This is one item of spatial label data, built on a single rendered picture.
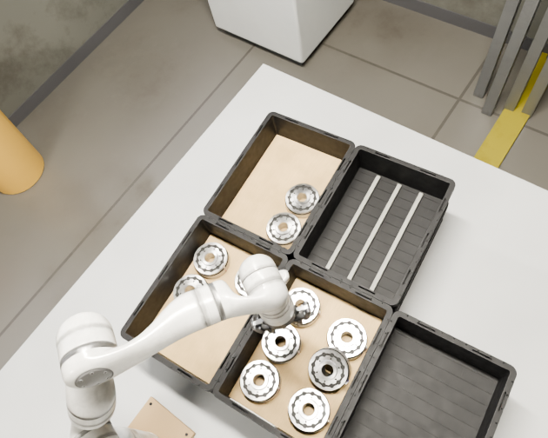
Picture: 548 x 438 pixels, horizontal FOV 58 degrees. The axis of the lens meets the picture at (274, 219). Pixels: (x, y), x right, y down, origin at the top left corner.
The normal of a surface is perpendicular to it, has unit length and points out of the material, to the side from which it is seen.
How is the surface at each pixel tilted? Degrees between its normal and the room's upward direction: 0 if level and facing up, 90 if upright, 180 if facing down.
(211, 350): 0
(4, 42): 90
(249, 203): 0
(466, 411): 0
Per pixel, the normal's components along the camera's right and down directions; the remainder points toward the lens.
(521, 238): -0.14, -0.43
